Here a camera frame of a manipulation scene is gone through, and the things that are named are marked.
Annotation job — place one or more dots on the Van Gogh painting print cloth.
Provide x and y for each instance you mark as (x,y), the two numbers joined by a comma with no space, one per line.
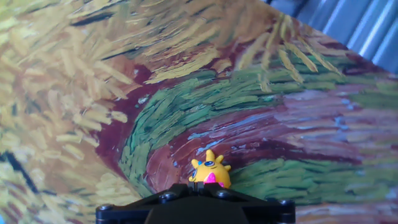
(124,93)

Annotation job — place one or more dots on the yellow toy with pink patch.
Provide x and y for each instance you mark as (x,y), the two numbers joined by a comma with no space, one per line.
(210,172)

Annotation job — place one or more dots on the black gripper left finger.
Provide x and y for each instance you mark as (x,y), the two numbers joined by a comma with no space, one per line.
(149,202)

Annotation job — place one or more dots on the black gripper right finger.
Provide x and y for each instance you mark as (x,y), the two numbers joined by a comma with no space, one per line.
(248,202)

